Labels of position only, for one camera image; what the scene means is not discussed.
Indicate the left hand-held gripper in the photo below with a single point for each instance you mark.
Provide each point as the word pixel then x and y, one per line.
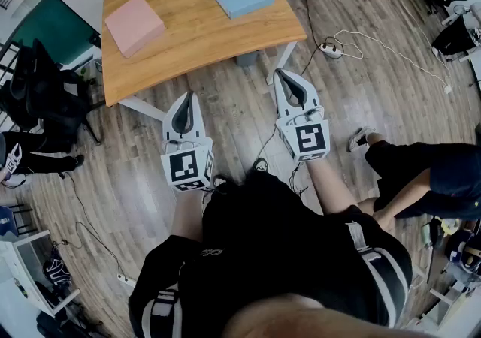
pixel 184 167

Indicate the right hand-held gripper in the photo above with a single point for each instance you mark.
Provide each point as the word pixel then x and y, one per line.
pixel 310 139

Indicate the pink box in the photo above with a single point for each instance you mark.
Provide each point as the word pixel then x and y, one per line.
pixel 133 25

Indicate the person's right forearm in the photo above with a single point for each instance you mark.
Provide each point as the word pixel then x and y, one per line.
pixel 330 190

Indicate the person's left forearm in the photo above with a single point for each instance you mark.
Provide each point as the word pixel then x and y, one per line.
pixel 188 216

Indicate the white table leg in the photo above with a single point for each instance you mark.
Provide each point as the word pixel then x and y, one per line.
pixel 280 60

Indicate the white power strip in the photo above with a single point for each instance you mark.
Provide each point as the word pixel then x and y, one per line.
pixel 332 51
pixel 126 281

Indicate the person's sneaker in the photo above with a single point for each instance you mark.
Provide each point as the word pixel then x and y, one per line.
pixel 261 165
pixel 219 180

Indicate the person's black shirt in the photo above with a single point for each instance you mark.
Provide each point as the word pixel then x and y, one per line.
pixel 263 239

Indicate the black office chair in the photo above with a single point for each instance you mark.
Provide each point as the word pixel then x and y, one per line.
pixel 45 92

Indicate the person's face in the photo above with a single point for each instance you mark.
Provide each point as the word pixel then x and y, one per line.
pixel 319 319

